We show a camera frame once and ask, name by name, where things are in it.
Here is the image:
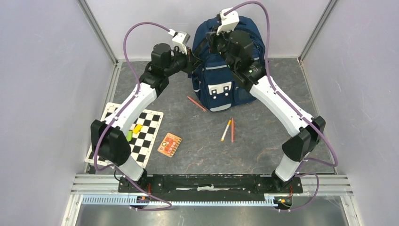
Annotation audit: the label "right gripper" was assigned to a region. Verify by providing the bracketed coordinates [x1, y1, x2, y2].
[205, 24, 236, 73]

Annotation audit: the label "navy blue backpack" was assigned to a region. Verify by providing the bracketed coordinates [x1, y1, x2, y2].
[188, 18, 256, 112]

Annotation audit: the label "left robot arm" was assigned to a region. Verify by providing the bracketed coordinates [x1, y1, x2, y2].
[90, 43, 201, 192]

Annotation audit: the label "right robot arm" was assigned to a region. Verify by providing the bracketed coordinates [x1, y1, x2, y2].
[206, 30, 326, 192]

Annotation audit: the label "orange card pack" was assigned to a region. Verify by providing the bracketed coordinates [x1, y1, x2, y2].
[157, 133, 182, 158]

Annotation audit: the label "orange pencil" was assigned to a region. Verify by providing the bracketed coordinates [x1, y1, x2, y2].
[187, 96, 207, 112]
[231, 118, 234, 143]

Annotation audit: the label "yellow white marker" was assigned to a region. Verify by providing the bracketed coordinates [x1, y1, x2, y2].
[221, 120, 231, 142]

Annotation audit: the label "colourful blocks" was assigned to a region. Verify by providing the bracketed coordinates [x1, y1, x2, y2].
[126, 124, 143, 142]

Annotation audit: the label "checkerboard calibration board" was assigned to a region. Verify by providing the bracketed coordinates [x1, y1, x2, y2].
[85, 102, 165, 169]

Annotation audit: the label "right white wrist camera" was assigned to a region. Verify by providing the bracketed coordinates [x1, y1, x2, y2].
[216, 8, 239, 35]

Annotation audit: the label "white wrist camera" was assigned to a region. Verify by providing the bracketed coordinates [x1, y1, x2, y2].
[216, 8, 239, 35]
[168, 29, 191, 55]

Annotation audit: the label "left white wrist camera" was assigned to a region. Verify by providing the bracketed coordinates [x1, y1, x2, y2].
[168, 29, 191, 55]

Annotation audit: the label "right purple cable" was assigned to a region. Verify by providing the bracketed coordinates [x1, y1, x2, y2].
[224, 0, 339, 213]

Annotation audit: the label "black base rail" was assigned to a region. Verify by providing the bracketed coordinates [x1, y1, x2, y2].
[137, 174, 303, 202]

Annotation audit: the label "aluminium frame rail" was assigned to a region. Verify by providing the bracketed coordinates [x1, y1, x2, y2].
[71, 174, 353, 207]

